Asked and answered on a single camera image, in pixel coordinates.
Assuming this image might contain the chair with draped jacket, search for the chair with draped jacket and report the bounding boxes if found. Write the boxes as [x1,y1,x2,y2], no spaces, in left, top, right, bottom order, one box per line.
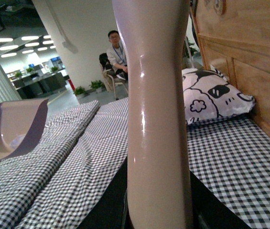
[99,53,128,100]

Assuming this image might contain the beige hand brush black bristles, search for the beige hand brush black bristles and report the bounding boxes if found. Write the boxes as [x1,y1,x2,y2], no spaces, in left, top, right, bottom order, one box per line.
[112,0,194,229]

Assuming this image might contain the white floor lamp pole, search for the white floor lamp pole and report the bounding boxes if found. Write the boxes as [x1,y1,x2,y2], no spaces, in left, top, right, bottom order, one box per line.
[185,36,195,69]

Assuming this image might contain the black white checkered bedsheet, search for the black white checkered bedsheet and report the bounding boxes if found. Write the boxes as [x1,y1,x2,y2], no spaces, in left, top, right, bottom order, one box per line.
[18,99,270,229]

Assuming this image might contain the seated man in glasses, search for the seated man in glasses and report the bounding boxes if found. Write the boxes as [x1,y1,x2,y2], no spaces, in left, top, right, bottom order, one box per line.
[107,30,128,81]

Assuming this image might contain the potted plant by column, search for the potted plant by column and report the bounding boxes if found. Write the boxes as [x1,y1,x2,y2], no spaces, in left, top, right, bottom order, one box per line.
[74,86,88,99]
[89,80,105,93]

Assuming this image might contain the beige plastic dustpan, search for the beige plastic dustpan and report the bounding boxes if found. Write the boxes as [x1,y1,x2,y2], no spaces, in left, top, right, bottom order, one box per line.
[0,98,48,161]

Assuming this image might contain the black white cartoon pillow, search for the black white cartoon pillow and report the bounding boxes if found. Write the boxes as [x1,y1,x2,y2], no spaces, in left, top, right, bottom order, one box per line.
[182,68,255,125]

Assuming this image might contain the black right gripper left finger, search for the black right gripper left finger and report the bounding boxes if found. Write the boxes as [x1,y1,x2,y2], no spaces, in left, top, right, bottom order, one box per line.
[78,158,129,229]

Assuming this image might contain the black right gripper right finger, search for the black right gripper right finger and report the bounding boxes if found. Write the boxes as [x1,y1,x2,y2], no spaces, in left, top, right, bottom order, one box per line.
[190,172,250,229]

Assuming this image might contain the wooden headboard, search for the wooden headboard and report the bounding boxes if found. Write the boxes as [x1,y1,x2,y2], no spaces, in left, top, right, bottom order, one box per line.
[190,0,270,137]

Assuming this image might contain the folded checkered blanket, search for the folded checkered blanket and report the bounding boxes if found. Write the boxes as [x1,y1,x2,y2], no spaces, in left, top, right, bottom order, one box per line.
[0,100,100,229]

